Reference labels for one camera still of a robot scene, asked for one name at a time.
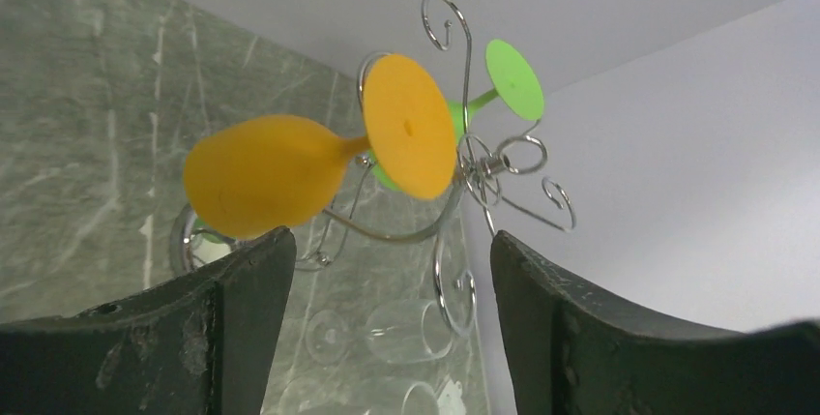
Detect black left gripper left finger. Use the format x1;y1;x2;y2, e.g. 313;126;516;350
1;228;296;414

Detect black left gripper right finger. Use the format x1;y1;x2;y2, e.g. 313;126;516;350
490;231;819;414

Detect clear wine glass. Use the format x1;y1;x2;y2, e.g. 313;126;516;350
304;299;454;365

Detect orange plastic wine glass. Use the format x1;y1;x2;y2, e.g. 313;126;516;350
183;54;456;240

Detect green plastic wine glass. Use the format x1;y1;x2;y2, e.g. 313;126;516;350
191;38;546;247

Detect chrome wine glass rack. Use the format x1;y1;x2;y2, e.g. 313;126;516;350
168;0;578;340

